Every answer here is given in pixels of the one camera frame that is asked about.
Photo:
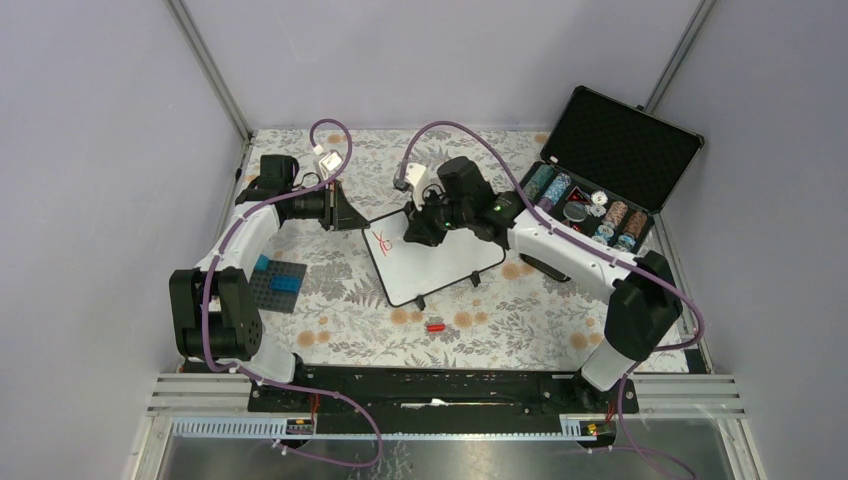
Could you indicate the grey lego baseplate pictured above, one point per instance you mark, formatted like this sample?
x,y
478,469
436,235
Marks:
x,y
275,301

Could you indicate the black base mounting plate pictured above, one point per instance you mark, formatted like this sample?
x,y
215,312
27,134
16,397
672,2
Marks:
x,y
355,400

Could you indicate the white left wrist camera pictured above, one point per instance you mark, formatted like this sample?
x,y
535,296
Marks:
x,y
328,164

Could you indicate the teal poker chip stack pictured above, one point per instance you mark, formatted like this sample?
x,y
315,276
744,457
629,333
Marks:
x,y
537,181

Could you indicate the brown poker chip stack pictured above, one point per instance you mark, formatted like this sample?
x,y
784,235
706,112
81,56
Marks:
x,y
633,230

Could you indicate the blue poker chip stack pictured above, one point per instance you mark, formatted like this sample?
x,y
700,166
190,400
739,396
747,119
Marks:
x,y
554,191

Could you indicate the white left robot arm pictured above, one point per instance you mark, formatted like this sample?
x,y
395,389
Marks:
x,y
215,314

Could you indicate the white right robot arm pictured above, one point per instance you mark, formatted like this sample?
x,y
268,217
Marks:
x,y
641,298

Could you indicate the light blue lego brick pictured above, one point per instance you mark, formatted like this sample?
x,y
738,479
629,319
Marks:
x,y
262,263

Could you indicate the small white whiteboard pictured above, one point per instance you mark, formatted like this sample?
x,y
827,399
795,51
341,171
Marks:
x,y
409,272

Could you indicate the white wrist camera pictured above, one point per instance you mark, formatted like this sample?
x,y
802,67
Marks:
x,y
328,164
413,178

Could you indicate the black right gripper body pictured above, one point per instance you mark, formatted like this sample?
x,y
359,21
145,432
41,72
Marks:
x,y
439,216

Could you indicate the black poker chip case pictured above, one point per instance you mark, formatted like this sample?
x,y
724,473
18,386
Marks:
x,y
614,152

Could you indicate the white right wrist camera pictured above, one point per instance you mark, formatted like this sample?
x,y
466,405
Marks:
x,y
413,178

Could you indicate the pink poker chip stack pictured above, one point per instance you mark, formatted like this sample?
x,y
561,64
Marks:
x,y
612,220

